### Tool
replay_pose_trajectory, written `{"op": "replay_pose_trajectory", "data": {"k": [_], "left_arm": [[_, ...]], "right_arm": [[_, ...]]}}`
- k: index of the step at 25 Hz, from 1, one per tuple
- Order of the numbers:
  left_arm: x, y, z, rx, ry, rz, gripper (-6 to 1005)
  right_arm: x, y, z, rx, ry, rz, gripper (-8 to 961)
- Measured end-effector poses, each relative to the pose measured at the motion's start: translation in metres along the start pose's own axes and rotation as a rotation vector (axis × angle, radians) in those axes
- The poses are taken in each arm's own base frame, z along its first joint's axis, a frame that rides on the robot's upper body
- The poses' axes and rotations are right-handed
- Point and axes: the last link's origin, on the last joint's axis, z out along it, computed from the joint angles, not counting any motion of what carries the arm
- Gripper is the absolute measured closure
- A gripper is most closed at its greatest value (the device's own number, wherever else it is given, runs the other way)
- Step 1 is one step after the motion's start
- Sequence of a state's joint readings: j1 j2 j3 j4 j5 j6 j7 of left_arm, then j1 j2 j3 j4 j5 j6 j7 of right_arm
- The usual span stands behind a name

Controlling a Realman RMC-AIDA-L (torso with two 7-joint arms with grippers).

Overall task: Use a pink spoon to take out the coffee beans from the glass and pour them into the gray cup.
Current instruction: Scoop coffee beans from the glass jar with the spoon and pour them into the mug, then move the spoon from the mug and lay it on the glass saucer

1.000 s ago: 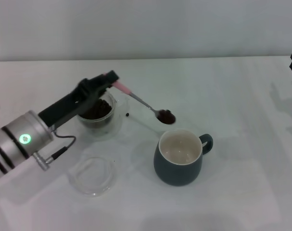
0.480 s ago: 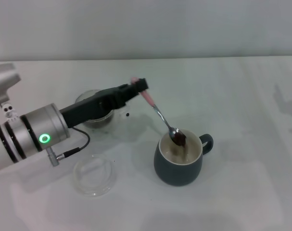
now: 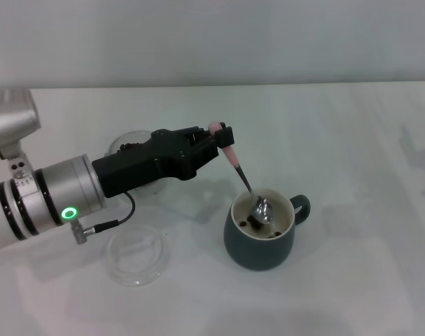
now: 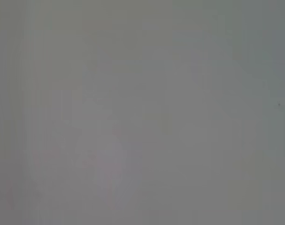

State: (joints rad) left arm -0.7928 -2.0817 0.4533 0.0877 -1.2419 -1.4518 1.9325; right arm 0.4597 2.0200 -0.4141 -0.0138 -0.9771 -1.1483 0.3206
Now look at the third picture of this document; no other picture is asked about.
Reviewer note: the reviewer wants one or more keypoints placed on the dark green ceramic mug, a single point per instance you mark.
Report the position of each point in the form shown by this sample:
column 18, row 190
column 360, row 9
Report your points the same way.
column 254, row 252

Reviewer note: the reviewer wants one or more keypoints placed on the few scooped coffee beans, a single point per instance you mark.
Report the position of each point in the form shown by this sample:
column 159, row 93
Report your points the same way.
column 245, row 223

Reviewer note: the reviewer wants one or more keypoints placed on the small clear glass dish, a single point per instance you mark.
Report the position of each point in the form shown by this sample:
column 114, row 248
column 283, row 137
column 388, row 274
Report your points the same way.
column 138, row 259

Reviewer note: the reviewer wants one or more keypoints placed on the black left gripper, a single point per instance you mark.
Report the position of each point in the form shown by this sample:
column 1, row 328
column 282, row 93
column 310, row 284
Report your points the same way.
column 145, row 168

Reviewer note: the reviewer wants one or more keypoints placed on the coffee bean pile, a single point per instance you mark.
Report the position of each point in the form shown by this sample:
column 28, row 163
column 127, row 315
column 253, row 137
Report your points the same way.
column 130, row 146

